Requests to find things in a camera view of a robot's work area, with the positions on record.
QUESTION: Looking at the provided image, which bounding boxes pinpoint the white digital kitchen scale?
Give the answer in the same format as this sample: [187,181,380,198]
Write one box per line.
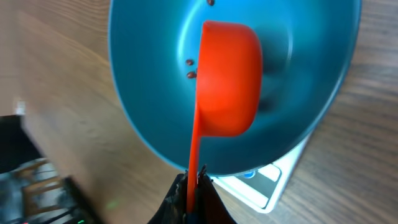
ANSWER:
[212,136,310,213]

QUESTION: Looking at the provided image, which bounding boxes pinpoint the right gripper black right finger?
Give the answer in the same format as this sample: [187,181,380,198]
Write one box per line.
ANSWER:
[196,165,236,224]

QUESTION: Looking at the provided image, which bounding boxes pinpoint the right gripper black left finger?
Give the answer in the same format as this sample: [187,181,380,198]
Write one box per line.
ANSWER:
[148,174,187,224]

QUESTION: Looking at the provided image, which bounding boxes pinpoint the orange measuring scoop blue handle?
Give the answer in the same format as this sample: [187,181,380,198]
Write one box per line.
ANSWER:
[186,21,263,213]

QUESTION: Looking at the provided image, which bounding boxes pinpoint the teal metal bowl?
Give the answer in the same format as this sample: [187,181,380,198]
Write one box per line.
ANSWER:
[108,0,362,175]

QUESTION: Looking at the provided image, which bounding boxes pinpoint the red beans in bowl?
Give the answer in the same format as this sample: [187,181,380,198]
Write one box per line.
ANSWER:
[185,0,215,79]

